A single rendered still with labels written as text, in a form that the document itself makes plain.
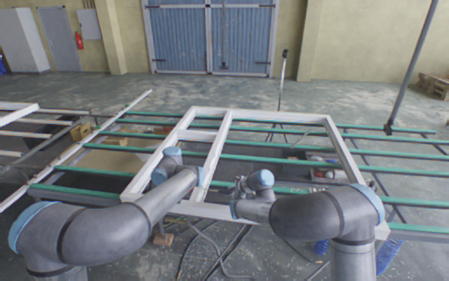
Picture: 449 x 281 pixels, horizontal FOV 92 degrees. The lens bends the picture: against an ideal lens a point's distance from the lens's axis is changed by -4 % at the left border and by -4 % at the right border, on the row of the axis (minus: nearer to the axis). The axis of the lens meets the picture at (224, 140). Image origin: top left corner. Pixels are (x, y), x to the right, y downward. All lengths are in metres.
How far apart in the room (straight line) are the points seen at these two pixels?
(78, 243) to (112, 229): 0.06
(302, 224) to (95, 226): 0.45
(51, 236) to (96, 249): 0.09
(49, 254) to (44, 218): 0.07
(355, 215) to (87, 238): 0.58
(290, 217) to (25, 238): 0.57
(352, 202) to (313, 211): 0.10
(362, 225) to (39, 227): 0.70
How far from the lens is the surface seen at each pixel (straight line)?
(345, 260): 0.70
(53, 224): 0.58
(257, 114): 2.48
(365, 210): 0.65
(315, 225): 0.59
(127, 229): 0.55
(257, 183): 1.16
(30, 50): 10.33
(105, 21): 8.47
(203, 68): 7.77
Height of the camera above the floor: 1.89
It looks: 30 degrees down
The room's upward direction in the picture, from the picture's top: straight up
